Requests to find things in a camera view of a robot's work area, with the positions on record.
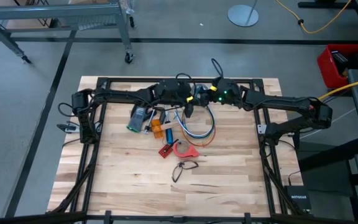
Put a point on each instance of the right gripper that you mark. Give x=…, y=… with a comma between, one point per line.
x=227, y=91

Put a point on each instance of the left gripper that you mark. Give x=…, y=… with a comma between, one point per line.
x=172, y=91

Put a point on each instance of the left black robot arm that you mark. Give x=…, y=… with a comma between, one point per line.
x=85, y=124

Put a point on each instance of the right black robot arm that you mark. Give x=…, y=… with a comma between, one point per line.
x=291, y=104

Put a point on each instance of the black and blue screwdriver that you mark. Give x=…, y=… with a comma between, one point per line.
x=169, y=137

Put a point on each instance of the red tape dispenser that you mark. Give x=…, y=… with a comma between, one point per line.
x=185, y=152

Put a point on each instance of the black C-clamp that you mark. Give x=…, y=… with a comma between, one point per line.
x=148, y=123

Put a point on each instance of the red bit holder block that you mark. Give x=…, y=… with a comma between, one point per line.
x=166, y=151

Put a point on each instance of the black safety glasses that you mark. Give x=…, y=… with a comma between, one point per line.
x=179, y=169

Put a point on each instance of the small grey device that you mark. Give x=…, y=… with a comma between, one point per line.
x=68, y=127

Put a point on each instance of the large red storage bin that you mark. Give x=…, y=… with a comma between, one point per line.
x=328, y=71

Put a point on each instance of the grey metal cart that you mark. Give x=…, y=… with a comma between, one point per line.
x=57, y=12

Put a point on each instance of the white bracket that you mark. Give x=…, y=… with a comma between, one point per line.
x=262, y=129

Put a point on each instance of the black aluminium table frame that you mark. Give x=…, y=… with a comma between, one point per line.
x=270, y=186

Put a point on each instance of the black network switch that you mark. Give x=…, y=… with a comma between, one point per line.
x=298, y=197

